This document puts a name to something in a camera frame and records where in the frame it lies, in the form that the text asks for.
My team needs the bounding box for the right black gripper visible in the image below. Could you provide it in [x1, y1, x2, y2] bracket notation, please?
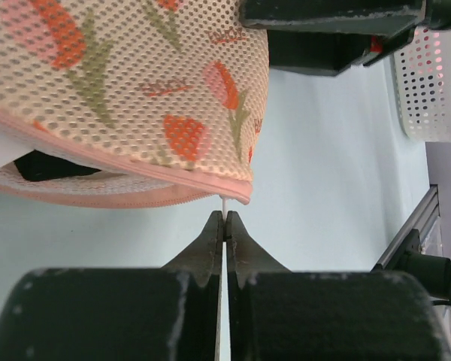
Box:
[239, 0, 451, 77]

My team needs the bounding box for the aluminium frame rail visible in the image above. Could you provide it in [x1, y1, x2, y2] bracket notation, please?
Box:
[372, 185, 440, 271]

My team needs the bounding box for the pink patterned laundry bag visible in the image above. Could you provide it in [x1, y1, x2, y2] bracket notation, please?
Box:
[0, 1, 269, 208]

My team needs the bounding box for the black bra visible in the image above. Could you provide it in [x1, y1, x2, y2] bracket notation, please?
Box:
[14, 150, 100, 182]

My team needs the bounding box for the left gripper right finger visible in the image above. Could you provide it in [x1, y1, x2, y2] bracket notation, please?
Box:
[225, 211, 451, 360]

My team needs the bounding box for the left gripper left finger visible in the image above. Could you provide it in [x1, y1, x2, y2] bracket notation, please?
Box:
[0, 211, 224, 360]

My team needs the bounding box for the white plastic basket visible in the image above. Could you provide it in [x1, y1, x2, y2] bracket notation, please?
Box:
[392, 27, 451, 143]

